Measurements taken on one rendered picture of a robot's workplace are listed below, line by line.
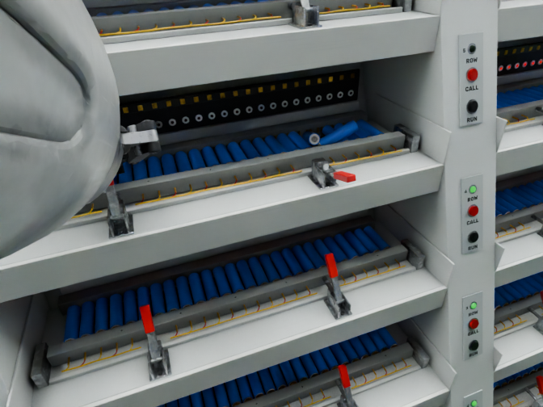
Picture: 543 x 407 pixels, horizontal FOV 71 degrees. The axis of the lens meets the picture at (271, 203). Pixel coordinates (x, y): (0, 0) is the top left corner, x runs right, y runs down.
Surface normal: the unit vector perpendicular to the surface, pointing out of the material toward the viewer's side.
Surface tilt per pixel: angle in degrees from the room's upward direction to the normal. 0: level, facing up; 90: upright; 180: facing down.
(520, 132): 19
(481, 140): 90
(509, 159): 109
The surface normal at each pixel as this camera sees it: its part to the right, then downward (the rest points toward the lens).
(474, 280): 0.30, 0.22
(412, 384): -0.04, -0.83
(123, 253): 0.33, 0.51
